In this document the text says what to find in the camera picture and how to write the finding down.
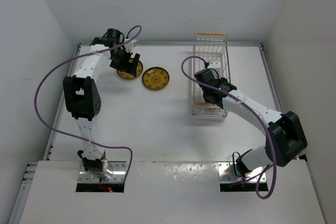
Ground metal base plate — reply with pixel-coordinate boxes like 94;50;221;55
77;161;127;184
217;162;266;184

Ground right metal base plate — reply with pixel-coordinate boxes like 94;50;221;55
217;162;266;184

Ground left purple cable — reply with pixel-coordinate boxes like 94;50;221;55
34;25;143;180

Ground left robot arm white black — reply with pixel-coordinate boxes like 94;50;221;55
63;28;140;181

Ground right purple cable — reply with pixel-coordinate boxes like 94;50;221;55
181;56;278;199

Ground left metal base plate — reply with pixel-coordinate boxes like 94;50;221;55
77;161;127;184

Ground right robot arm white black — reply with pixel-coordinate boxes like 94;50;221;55
194;69;308;176

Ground wire dish rack wooden handles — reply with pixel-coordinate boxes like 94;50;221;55
190;31;235;118

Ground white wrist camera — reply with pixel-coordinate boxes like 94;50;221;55
124;38;139;52
207;60;222;75

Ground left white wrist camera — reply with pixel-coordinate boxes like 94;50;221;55
124;38;139;52

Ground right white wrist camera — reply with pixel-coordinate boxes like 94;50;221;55
207;60;222;75

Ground purple cable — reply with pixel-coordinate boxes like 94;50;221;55
34;25;143;180
181;56;278;199

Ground yellow patterned plate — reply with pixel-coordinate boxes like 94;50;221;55
116;59;144;81
142;67;170;91

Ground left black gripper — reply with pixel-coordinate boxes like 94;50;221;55
109;47;139;77

